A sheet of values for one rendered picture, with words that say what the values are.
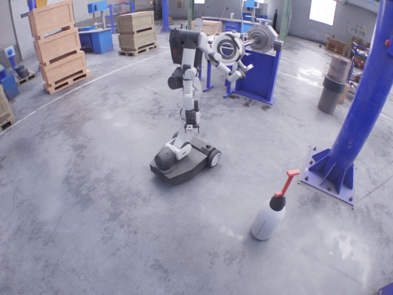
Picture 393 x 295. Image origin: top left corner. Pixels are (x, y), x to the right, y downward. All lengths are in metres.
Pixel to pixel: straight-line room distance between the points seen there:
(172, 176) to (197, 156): 0.37
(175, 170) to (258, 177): 0.90
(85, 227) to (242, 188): 1.60
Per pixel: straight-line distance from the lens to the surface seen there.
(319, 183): 2.45
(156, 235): 1.81
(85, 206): 2.19
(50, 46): 5.24
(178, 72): 1.69
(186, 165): 2.02
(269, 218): 1.54
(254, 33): 3.35
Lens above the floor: 1.63
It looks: 41 degrees down
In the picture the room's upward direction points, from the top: 1 degrees clockwise
